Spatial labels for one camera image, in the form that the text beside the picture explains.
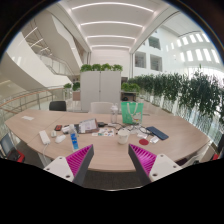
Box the black and red chair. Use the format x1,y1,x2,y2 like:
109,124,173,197
0,133,26,163

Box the clear empty drinking bottle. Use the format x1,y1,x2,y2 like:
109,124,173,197
110,103,120,125

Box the white mug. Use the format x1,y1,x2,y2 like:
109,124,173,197
117,128,131,145

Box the row of tall green plants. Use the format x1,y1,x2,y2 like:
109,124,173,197
128,68,224,124

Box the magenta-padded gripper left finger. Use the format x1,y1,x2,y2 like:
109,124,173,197
43,144,95,187

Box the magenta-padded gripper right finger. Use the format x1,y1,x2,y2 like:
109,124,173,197
128,143,183,184

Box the colourful sticker sheet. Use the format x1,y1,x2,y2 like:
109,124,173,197
91,128,115,138

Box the small white box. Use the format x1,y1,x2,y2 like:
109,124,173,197
61,124,72,134

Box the small planter with green plants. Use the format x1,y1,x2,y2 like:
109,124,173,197
63,81,81,102

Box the white power strip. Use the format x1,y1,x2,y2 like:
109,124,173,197
38,129,52,146

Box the green tote bag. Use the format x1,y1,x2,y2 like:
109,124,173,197
120,101,145,126

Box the clear blue-labelled water bottle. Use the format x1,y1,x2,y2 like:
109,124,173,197
69,123,80,153

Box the low planter with green plants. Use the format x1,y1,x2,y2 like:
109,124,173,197
120,82,141,102

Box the white computer mouse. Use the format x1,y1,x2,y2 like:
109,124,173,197
54,134,67,145

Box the green plants atop cabinet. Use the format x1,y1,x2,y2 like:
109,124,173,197
79,63,124,73

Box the white cabinet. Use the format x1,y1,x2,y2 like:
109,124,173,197
79,70,122,113

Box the ceiling light strips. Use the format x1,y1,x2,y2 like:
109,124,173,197
70,2,155,50

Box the black tangled cables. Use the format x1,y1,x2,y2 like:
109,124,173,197
114,122,153,136

